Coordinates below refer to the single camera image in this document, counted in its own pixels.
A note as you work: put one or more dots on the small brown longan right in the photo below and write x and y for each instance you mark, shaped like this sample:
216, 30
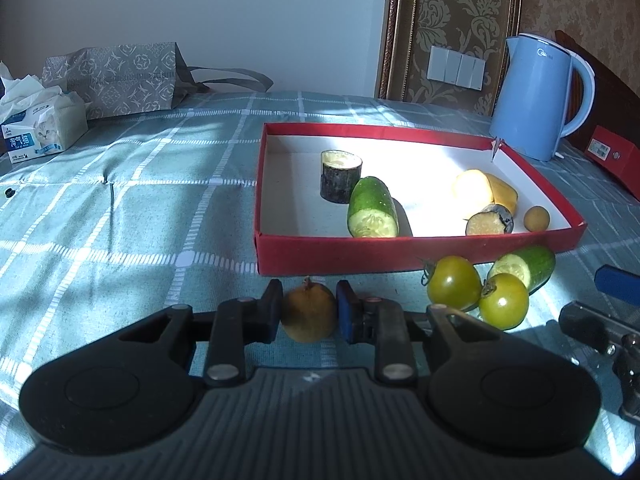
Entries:
536, 219

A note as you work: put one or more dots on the light blue electric kettle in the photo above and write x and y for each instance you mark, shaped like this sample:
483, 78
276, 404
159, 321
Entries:
530, 112

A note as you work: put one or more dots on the red shallow cardboard box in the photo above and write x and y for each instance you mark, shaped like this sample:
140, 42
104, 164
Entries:
297, 232

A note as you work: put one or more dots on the ornate wooden wall frame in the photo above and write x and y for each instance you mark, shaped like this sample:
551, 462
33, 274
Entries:
412, 28

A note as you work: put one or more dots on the green cucumber half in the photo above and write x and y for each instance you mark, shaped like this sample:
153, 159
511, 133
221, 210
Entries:
532, 265
371, 210

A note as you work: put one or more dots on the pale yellow mango slice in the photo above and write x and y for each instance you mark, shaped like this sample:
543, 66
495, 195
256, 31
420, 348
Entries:
471, 192

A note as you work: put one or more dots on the red box at right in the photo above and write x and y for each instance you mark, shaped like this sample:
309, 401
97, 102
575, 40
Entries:
617, 155

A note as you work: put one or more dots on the brown longan fruit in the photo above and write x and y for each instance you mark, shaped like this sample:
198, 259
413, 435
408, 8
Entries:
309, 312

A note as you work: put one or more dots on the green tomato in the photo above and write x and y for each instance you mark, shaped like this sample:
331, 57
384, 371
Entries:
452, 281
504, 301

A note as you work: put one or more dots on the dark cut cucumber stub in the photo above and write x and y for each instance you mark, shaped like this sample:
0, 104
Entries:
340, 172

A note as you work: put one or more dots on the dark-skinned cut eggplant piece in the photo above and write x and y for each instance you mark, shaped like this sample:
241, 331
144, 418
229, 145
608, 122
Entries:
494, 219

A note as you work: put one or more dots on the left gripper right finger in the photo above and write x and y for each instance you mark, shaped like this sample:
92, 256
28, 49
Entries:
382, 324

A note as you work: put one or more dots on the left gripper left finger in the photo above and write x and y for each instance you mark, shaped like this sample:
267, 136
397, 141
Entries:
237, 323

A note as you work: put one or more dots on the dark wooden headboard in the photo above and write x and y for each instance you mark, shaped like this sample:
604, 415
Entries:
615, 106

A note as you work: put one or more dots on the green cucumber half in box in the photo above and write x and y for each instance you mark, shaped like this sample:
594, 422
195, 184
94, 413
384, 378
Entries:
371, 210

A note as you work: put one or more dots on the teal plaid bedspread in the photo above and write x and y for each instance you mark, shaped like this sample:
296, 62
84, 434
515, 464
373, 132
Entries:
157, 209

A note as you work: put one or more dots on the white wall switch panel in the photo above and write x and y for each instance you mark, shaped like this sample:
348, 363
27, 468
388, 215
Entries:
453, 67

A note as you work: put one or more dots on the grey patterned gift bag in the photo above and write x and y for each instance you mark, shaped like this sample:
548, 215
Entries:
131, 79

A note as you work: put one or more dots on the yellow mango piece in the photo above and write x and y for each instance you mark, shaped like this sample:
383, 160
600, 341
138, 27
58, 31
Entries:
502, 193

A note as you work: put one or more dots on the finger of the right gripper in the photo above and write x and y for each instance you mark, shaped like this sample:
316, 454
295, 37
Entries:
618, 283

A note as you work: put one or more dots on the white tissue pack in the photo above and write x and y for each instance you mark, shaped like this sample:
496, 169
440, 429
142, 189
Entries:
38, 121

